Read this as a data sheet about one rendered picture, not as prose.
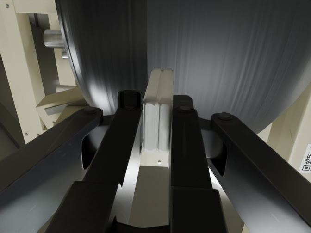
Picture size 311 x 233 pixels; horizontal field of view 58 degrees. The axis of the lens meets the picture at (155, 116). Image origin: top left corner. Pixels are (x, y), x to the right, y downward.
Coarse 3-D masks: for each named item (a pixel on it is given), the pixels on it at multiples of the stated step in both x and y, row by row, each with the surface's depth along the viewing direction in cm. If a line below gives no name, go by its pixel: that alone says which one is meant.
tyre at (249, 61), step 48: (96, 0) 25; (144, 0) 24; (192, 0) 24; (240, 0) 24; (288, 0) 24; (96, 48) 28; (144, 48) 27; (192, 48) 27; (240, 48) 26; (288, 48) 26; (96, 96) 34; (192, 96) 31; (240, 96) 31; (288, 96) 31
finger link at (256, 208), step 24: (216, 120) 12; (240, 120) 12; (240, 144) 10; (264, 144) 10; (216, 168) 12; (240, 168) 10; (264, 168) 9; (288, 168) 9; (240, 192) 10; (264, 192) 9; (288, 192) 8; (240, 216) 10; (264, 216) 9; (288, 216) 8
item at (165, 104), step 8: (168, 72) 19; (168, 80) 17; (160, 88) 16; (168, 88) 16; (160, 96) 15; (168, 96) 14; (160, 104) 14; (168, 104) 14; (160, 112) 14; (168, 112) 14; (160, 120) 14; (168, 120) 14; (160, 128) 14; (168, 128) 14; (160, 136) 14; (168, 136) 14; (160, 144) 15; (168, 144) 15; (160, 152) 15
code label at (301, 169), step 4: (308, 144) 56; (308, 148) 56; (308, 152) 57; (304, 156) 57; (308, 156) 57; (304, 160) 58; (308, 160) 58; (304, 164) 58; (308, 164) 58; (300, 168) 59; (304, 168) 59; (308, 168) 59; (304, 172) 59; (308, 172) 59
